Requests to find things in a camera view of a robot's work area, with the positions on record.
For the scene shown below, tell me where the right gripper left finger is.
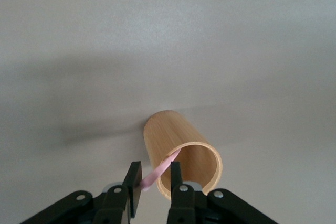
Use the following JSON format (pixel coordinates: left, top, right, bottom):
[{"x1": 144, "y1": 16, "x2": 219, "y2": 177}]
[{"x1": 18, "y1": 161, "x2": 144, "y2": 224}]

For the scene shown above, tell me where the bamboo cylinder cup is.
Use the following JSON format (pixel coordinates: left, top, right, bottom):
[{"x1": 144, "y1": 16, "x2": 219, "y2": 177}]
[{"x1": 143, "y1": 110, "x2": 224, "y2": 200}]

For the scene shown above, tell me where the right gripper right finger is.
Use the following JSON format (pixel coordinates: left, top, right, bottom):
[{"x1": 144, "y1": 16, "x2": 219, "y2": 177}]
[{"x1": 162, "y1": 161, "x2": 276, "y2": 224}]

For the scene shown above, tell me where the pink straw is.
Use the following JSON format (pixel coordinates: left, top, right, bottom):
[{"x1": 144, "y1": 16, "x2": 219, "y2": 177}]
[{"x1": 140, "y1": 148, "x2": 182, "y2": 192}]

